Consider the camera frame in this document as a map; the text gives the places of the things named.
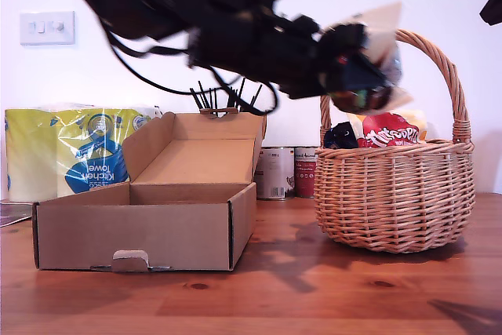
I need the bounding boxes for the brown cardboard box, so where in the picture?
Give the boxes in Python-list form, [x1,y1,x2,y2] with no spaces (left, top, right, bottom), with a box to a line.
[33,111,267,273]

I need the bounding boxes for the white wall switch plate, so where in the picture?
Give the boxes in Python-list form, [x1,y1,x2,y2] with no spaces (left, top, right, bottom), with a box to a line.
[19,11,75,46]

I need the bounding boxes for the woven wicker basket with handle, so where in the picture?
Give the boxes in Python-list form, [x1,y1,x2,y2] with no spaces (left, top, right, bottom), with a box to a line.
[315,28,476,254]

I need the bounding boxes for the blue chocolate orange egg bag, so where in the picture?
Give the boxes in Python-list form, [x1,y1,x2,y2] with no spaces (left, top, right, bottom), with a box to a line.
[323,122,358,150]

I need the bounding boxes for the red yellow Maltesers bunnies bag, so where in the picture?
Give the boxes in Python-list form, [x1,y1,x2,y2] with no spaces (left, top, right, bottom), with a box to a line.
[347,111,428,148]

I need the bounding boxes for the white tin can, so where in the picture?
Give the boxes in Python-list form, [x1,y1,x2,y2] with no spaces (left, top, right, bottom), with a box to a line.
[256,146,296,200]

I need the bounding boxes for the short black arm cable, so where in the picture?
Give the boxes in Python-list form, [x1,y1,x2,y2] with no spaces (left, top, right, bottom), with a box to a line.
[111,36,193,57]

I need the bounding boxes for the long black arm cable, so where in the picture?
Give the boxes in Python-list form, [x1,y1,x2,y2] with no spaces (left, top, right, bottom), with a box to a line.
[105,28,197,96]

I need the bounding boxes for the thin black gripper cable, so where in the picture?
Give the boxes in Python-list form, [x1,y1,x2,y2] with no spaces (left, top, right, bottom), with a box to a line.
[209,66,280,115]

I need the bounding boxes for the red tin can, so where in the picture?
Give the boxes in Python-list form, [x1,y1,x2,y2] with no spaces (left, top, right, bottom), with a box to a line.
[293,147,318,198]

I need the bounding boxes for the white green-print egg bag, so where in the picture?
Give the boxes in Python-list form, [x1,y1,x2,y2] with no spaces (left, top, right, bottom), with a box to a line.
[321,1,415,116]

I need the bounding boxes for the kitchen towel roll pack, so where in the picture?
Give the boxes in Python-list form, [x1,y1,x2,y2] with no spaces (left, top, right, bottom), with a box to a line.
[4,102,164,202]

